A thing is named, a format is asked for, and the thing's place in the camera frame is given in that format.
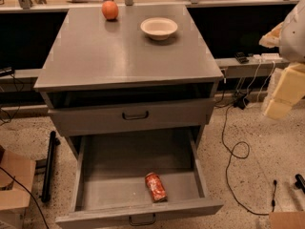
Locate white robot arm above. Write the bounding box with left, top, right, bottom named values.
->
left=259, top=0, right=305, bottom=119

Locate black drawer handle middle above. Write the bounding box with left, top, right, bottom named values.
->
left=129, top=214, right=156, bottom=226

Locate black remote on ledge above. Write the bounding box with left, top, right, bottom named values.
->
left=234, top=52, right=249, bottom=64

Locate black drawer handle top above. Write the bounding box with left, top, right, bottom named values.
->
left=122, top=111, right=150, bottom=121

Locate black cable on floor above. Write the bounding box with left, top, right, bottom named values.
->
left=220, top=103, right=279, bottom=217

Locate black drawer handle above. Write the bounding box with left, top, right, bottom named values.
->
left=129, top=214, right=156, bottom=226
left=122, top=111, right=150, bottom=121

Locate black tool right floor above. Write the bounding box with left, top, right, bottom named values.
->
left=295, top=174, right=305, bottom=194

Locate cardboard box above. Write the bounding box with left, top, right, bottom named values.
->
left=0, top=147, right=35, bottom=229
left=269, top=211, right=305, bottom=229

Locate cardboard box bottom right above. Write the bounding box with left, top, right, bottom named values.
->
left=269, top=211, right=305, bottom=229

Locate closed top drawer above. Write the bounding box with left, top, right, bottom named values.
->
left=49, top=98, right=214, bottom=136

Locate black cable left floor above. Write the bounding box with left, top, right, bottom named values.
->
left=0, top=165, right=51, bottom=229

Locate white bowl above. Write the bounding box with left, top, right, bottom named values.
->
left=140, top=17, right=178, bottom=41

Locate red coke can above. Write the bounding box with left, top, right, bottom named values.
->
left=145, top=173, right=167, bottom=202

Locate cardboard box left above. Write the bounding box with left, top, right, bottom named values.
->
left=0, top=147, right=35, bottom=229

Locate open middle drawer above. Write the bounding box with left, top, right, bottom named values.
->
left=56, top=128, right=223, bottom=229

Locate grey drawer cabinet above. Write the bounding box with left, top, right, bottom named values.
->
left=33, top=4, right=225, bottom=229

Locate orange fruit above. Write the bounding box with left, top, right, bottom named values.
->
left=102, top=1, right=118, bottom=20

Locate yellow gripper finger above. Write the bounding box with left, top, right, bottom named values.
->
left=259, top=23, right=283, bottom=48
left=263, top=63, right=305, bottom=119

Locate black bar on floor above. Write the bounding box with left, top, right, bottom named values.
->
left=41, top=131, right=60, bottom=203

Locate white power strip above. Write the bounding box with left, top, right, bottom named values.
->
left=253, top=53, right=282, bottom=62

